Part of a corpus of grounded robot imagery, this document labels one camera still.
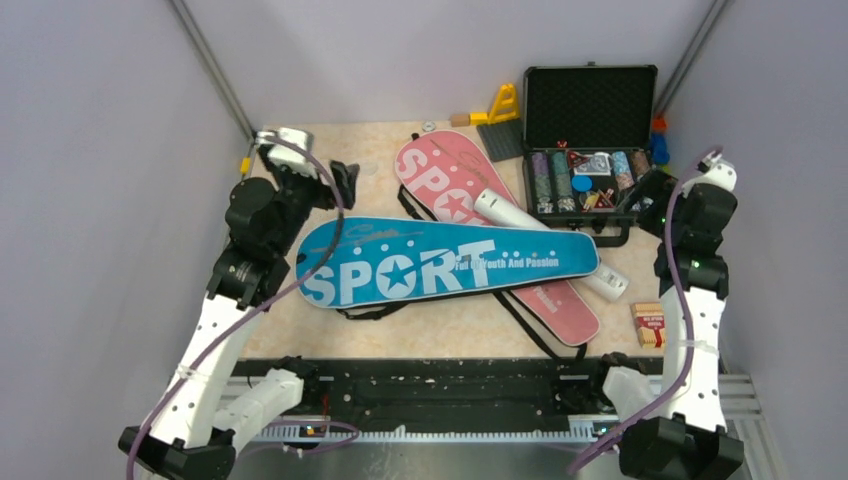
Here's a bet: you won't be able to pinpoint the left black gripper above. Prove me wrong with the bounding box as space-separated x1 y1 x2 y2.
260 147 359 255

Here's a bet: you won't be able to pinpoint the clear tube lid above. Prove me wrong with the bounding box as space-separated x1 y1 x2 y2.
360 162 379 177

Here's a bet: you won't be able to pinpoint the blue racket cover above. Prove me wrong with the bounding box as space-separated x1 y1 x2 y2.
295 216 600 309

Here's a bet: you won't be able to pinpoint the white shuttlecock tube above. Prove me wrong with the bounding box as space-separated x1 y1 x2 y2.
473 188 630 302

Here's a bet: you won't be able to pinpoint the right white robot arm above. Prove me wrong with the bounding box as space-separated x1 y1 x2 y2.
586 166 745 479

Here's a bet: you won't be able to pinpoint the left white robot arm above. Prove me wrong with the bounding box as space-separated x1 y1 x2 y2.
118 144 360 479

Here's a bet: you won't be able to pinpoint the coloured toys in corner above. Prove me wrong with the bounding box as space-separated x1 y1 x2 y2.
650 116 671 174

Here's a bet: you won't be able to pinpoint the black poker chip case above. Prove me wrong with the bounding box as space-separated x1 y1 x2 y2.
521 64 658 248

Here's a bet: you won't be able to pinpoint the pink racket cover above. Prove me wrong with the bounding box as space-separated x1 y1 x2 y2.
395 130 600 347

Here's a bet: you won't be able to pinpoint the red white card box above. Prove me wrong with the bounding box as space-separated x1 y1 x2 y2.
630 302 666 349

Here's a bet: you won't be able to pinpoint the small wooden block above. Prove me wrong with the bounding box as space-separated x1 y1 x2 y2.
449 113 471 128

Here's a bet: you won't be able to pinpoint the dark grey building plate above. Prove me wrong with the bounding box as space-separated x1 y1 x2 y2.
476 119 524 162

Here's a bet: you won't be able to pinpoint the yellow letter A toy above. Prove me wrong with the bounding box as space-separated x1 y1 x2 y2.
469 83 520 126

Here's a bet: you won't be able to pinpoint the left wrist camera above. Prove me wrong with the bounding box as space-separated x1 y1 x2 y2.
255 127 318 178

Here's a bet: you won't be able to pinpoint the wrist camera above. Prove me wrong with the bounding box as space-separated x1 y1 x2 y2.
685 150 738 193
255 127 318 178

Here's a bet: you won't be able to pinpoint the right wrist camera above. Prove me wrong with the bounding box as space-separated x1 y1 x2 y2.
685 150 738 193

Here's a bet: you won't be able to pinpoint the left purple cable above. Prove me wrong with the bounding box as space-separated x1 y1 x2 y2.
125 135 362 480

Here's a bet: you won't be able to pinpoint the purple cable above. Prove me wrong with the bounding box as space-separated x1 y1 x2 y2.
566 146 725 477
125 135 362 480

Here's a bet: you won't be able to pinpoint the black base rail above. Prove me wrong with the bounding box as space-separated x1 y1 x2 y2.
282 358 613 434

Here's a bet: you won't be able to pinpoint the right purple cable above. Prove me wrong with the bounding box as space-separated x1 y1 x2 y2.
566 146 725 477

